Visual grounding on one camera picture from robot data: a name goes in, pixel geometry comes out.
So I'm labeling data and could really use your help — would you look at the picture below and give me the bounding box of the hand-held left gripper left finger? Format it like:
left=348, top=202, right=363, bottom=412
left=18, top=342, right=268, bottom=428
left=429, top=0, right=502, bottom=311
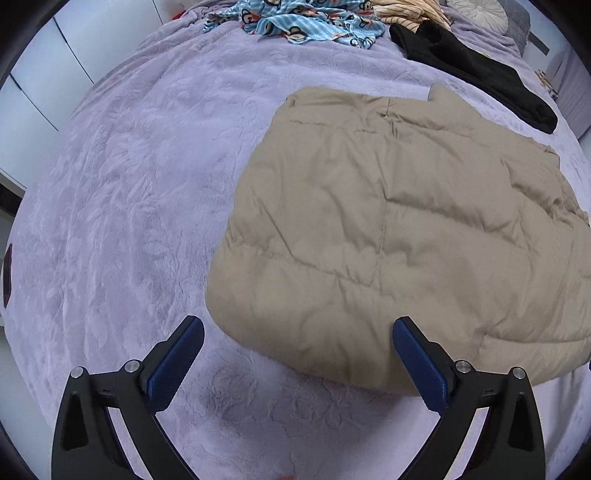
left=50, top=316, right=205, bottom=480

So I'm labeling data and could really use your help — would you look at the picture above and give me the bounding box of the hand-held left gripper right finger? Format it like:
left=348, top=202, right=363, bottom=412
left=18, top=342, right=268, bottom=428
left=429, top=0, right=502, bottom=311
left=392, top=316, right=546, bottom=480

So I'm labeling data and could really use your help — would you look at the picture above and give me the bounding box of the beige puffer jacket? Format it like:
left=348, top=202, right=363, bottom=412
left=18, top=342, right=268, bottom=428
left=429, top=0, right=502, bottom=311
left=205, top=84, right=591, bottom=398

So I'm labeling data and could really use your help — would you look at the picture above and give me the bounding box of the purple plush blanket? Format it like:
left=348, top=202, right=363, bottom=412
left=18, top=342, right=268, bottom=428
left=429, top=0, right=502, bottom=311
left=0, top=0, right=591, bottom=480

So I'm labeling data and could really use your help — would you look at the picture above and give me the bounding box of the white wardrobe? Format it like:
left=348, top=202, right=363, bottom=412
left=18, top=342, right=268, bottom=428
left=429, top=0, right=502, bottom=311
left=0, top=14, right=101, bottom=222

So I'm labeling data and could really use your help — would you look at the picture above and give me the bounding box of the black folded garment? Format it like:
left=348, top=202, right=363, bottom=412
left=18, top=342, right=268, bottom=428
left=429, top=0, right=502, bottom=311
left=389, top=18, right=559, bottom=135

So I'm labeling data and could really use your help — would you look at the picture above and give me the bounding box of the nightstand clutter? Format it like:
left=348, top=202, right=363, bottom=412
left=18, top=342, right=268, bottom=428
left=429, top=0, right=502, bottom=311
left=534, top=69, right=560, bottom=100

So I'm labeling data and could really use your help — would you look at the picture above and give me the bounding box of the grey curtain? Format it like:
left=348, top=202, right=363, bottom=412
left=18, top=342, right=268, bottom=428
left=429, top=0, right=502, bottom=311
left=549, top=46, right=591, bottom=141

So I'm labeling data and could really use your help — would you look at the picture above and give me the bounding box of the beige striped garment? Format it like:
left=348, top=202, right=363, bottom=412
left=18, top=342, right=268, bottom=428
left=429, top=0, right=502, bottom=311
left=372, top=0, right=454, bottom=31

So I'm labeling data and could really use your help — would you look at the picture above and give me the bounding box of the grey quilted headboard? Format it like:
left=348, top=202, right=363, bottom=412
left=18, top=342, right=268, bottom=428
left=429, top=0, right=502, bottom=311
left=501, top=0, right=533, bottom=52

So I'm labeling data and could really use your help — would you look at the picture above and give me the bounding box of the round white cushion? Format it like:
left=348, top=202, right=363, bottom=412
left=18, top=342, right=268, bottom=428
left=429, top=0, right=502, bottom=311
left=445, top=0, right=509, bottom=34

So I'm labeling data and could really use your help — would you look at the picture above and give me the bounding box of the blue monkey print garment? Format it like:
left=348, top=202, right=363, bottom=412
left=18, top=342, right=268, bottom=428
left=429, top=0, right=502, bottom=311
left=202, top=0, right=387, bottom=49

